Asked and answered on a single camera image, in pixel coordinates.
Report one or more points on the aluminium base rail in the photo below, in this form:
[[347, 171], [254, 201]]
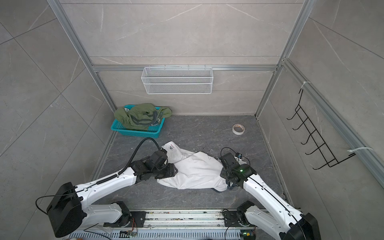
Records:
[[197, 225]]

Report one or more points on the black wire hook rack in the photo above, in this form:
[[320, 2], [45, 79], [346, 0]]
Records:
[[315, 136]]

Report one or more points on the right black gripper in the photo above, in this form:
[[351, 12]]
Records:
[[222, 173]]

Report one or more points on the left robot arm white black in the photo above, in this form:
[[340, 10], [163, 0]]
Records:
[[73, 207]]

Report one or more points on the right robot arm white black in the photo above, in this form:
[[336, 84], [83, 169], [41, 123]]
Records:
[[282, 221]]

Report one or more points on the white wire mesh shelf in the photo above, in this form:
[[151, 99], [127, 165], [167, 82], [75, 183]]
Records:
[[178, 80]]

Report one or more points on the roll of masking tape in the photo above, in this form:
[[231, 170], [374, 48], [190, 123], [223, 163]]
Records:
[[238, 129]]

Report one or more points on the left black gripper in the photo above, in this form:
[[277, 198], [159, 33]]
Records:
[[172, 170]]

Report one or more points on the teal plastic basket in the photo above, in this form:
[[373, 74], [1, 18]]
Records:
[[152, 132]]

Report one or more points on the green tank top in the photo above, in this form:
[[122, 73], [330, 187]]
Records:
[[141, 117]]

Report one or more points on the white tank top navy trim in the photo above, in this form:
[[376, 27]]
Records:
[[195, 170]]

